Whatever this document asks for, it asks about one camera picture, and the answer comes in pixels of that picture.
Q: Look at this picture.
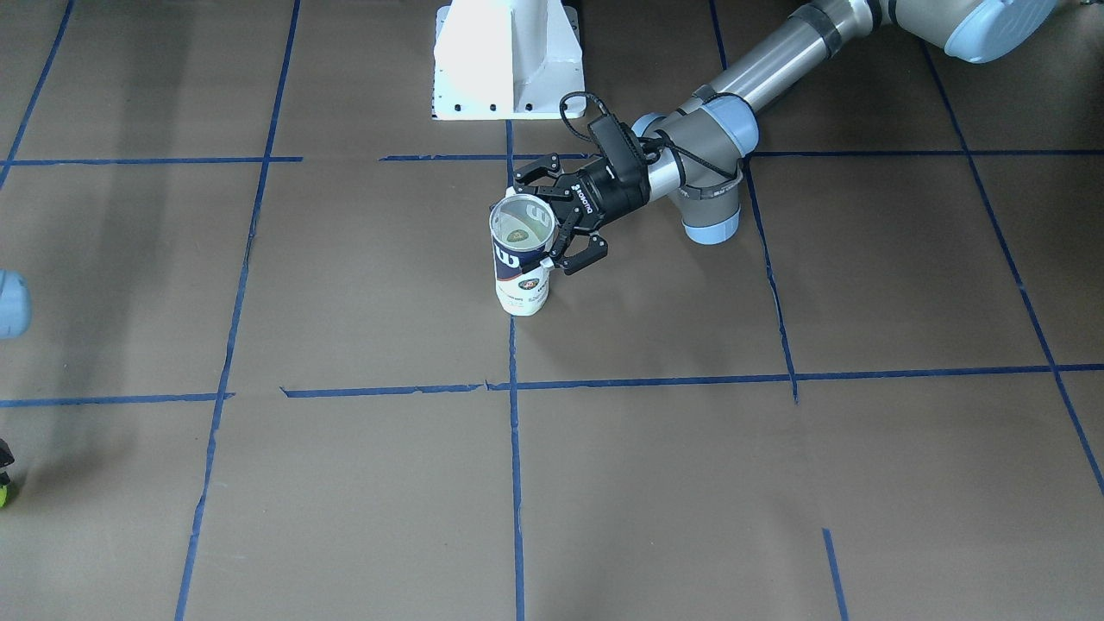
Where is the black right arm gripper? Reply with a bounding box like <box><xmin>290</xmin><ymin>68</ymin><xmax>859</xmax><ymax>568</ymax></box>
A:
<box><xmin>0</xmin><ymin>439</ymin><xmax>15</xmax><ymax>485</ymax></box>

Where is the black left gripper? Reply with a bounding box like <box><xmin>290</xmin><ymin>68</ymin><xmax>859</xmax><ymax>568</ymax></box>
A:
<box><xmin>512</xmin><ymin>154</ymin><xmax>652</xmax><ymax>277</ymax></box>

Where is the Wilson tennis ball can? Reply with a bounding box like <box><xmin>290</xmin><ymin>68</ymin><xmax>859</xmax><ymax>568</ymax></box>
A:
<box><xmin>489</xmin><ymin>191</ymin><xmax>558</xmax><ymax>316</ymax></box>

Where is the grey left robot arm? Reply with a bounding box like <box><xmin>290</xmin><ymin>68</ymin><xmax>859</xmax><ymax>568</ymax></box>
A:
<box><xmin>512</xmin><ymin>1</ymin><xmax>1057</xmax><ymax>245</ymax></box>

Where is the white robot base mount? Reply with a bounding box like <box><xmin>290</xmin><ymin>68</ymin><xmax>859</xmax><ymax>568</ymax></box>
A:
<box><xmin>431</xmin><ymin>1</ymin><xmax>585</xmax><ymax>122</ymax></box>

